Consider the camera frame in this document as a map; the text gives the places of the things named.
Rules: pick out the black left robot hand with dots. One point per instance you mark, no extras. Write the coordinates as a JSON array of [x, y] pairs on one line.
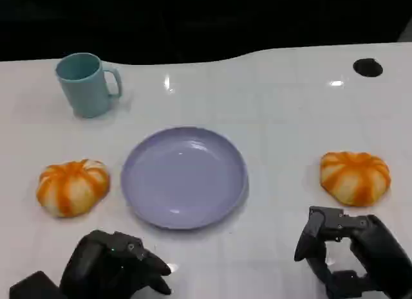
[[96, 263]]

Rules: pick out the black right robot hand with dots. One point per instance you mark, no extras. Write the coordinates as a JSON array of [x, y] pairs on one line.
[[376, 247]]

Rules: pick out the orange and white bread roll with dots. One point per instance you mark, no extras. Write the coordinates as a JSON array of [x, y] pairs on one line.
[[73, 188], [355, 177]]

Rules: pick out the lilac plate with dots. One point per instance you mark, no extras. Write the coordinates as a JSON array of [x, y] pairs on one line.
[[184, 178]]

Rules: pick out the pale green mug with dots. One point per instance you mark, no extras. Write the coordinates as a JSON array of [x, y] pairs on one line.
[[84, 85]]

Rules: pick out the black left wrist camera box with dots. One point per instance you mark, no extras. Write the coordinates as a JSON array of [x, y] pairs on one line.
[[30, 286]]

